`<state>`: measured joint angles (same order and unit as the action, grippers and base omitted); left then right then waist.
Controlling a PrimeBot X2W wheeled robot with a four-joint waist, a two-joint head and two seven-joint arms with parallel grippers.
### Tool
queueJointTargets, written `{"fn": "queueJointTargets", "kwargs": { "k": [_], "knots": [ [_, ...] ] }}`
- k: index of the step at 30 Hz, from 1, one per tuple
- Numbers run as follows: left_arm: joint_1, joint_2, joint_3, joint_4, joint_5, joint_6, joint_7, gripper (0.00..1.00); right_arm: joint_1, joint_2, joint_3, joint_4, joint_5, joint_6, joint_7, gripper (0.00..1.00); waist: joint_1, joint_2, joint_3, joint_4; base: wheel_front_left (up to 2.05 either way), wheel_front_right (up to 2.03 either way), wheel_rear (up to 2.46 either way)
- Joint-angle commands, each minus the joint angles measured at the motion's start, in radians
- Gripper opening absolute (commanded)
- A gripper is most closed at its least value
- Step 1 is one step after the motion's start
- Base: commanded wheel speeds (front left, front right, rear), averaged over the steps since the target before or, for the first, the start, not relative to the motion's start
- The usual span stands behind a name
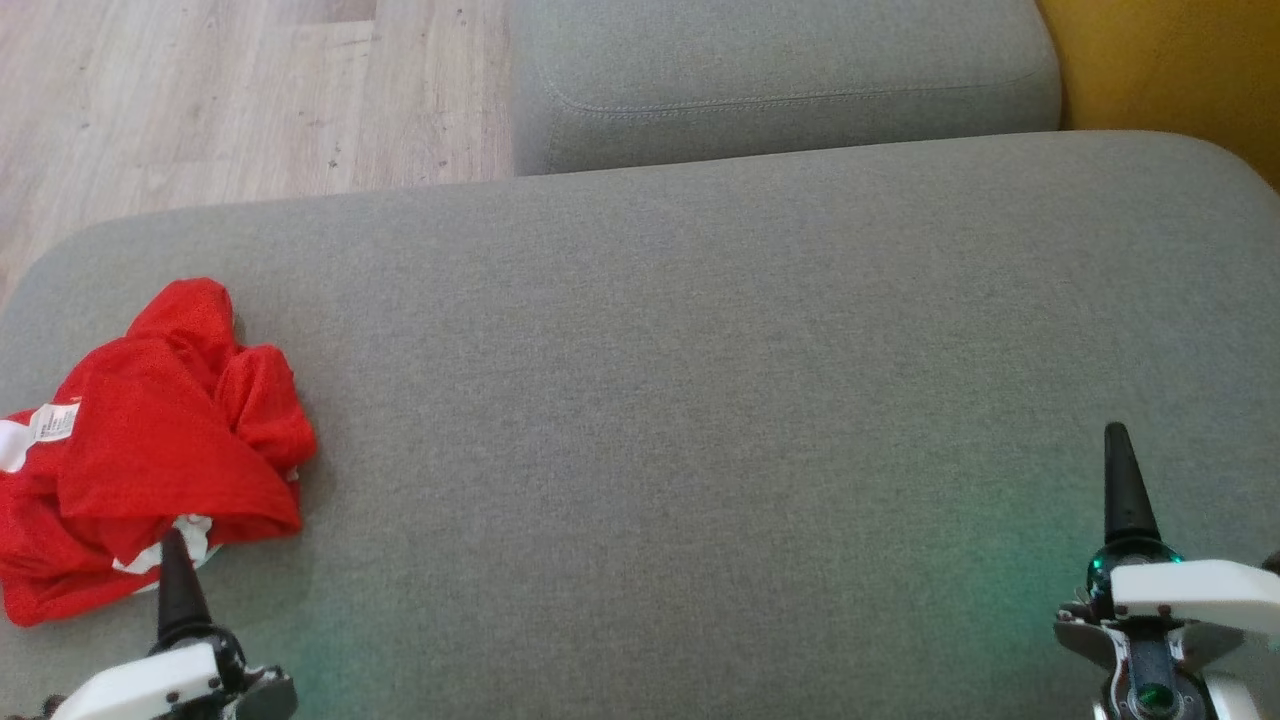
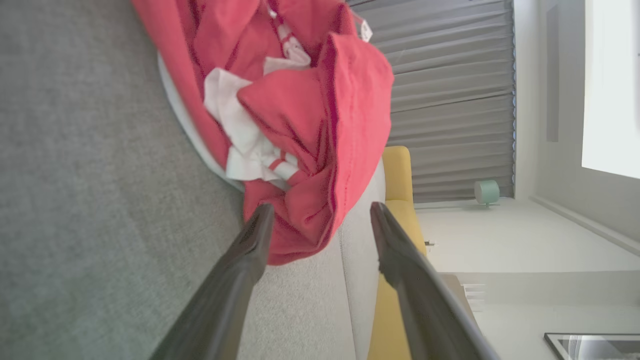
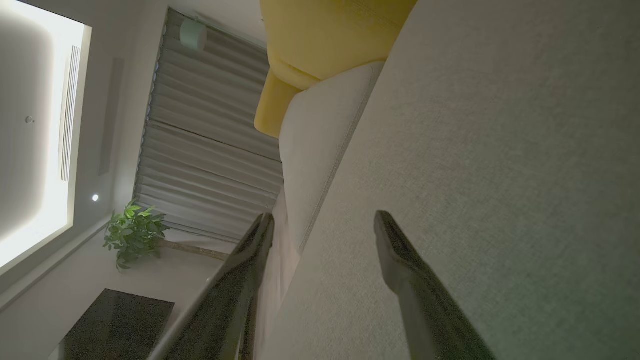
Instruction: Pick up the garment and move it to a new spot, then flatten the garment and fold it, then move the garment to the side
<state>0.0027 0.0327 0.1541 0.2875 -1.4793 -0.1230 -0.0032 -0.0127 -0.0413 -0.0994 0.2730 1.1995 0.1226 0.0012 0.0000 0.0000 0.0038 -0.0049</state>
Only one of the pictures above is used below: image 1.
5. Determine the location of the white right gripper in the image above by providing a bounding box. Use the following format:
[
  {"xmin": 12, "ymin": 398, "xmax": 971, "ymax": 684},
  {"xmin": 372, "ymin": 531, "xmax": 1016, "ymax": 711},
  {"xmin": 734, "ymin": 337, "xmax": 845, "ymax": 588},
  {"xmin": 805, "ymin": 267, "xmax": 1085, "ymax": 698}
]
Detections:
[{"xmin": 1055, "ymin": 422, "xmax": 1280, "ymax": 720}]

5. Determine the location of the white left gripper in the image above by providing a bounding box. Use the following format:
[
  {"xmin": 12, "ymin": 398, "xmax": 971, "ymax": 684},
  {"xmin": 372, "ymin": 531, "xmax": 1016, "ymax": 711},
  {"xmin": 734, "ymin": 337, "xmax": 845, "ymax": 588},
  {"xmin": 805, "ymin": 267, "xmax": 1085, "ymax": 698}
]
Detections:
[{"xmin": 50, "ymin": 530, "xmax": 298, "ymax": 720}]

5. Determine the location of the red basketball jersey with number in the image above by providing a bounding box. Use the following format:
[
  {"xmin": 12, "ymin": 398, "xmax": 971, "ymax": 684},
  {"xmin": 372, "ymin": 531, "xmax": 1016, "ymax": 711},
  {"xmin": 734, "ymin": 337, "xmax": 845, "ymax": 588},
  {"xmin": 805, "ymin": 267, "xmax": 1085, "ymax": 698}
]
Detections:
[{"xmin": 0, "ymin": 278, "xmax": 318, "ymax": 563}]

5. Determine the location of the large grey sofa seat cushion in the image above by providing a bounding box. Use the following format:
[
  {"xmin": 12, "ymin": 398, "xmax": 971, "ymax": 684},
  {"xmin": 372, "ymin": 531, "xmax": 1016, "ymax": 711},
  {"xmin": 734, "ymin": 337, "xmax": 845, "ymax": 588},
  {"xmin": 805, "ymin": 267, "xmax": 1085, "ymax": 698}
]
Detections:
[{"xmin": 0, "ymin": 130, "xmax": 1280, "ymax": 720}]

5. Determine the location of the grey sofa back cushion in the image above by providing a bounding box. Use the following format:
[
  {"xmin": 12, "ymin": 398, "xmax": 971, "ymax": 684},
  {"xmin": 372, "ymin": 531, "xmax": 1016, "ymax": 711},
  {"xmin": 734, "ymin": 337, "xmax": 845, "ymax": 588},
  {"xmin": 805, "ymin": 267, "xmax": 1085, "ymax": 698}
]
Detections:
[{"xmin": 510, "ymin": 0, "xmax": 1063, "ymax": 177}]

